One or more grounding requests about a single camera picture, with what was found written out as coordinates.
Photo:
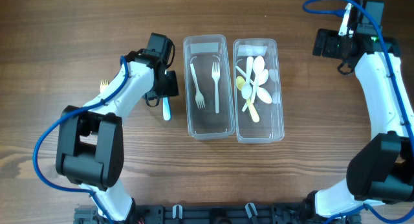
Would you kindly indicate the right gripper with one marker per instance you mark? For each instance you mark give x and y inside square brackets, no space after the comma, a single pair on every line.
[328,50]

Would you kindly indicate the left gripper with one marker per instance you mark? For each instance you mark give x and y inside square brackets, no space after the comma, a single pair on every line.
[173,88]

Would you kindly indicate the light blue plastic fork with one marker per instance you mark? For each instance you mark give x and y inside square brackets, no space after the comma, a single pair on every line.
[166,109]

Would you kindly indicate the white upside-down plastic fork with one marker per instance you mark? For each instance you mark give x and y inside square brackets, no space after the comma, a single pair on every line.
[199,98]

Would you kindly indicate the white long plastic fork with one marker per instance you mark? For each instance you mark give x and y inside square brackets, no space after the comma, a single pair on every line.
[216,76]

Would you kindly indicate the cream yellow plastic fork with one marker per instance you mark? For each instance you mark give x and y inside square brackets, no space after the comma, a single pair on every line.
[103,85]

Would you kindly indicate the large white plastic spoon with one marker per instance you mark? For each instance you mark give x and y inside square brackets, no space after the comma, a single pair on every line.
[258,66]

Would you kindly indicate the yellow plastic spoon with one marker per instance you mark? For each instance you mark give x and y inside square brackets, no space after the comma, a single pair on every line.
[240,81]

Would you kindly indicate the white thick-handled plastic spoon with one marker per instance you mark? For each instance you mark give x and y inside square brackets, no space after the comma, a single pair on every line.
[247,88]

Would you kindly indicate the white upside-down plastic spoon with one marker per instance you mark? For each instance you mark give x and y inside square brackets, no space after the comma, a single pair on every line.
[264,95]

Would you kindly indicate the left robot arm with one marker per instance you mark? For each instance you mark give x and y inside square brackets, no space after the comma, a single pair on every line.
[90,150]

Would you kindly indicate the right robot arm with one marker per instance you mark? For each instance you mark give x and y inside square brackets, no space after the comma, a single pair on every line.
[382,172]

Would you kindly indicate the left clear plastic container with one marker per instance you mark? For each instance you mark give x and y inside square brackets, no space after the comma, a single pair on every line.
[202,51]

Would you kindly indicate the clear plastic container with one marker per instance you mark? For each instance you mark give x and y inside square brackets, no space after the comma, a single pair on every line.
[202,51]
[270,127]

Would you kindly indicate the right clear plastic container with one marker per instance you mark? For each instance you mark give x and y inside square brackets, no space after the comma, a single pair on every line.
[270,127]

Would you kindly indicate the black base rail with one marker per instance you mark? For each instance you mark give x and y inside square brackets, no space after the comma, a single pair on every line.
[278,213]

